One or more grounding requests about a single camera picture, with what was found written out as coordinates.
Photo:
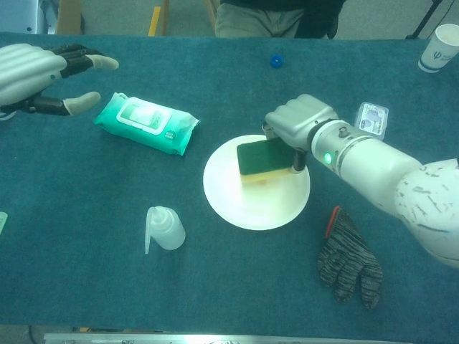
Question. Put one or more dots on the black tripod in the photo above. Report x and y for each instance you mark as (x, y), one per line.
(425, 19)

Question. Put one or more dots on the blue bottle cap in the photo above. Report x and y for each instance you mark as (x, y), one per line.
(276, 61)

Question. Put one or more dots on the green wet wipes pack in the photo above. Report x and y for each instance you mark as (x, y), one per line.
(150, 122)

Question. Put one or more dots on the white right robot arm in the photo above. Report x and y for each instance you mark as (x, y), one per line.
(387, 172)

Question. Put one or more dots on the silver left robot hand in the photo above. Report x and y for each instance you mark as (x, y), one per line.
(25, 71)

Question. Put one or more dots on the white paper cup blue logo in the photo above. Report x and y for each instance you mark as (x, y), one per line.
(439, 50)

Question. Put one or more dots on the white round plate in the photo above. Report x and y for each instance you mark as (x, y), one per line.
(258, 208)

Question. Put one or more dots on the green yellow sponge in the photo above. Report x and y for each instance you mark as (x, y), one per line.
(261, 157)

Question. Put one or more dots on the grey black knit glove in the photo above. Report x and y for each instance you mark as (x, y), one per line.
(348, 258)

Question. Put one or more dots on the person in dark jacket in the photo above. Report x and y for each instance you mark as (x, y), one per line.
(265, 19)

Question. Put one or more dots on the silver metal frame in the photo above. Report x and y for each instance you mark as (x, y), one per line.
(21, 16)

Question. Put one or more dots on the aluminium rail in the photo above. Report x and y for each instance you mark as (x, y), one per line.
(215, 338)

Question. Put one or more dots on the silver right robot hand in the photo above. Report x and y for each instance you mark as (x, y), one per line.
(301, 118)

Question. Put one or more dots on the teal table cloth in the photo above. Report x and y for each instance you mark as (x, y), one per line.
(71, 179)

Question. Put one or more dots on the translucent plastic squeeze bottle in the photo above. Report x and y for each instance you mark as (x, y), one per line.
(168, 233)

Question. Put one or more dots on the small clear plastic box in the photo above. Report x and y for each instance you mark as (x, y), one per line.
(373, 118)

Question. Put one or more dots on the yellow wooden strip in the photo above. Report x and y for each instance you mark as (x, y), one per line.
(155, 19)

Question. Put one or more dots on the brown cardboard box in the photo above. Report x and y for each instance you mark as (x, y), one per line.
(68, 18)

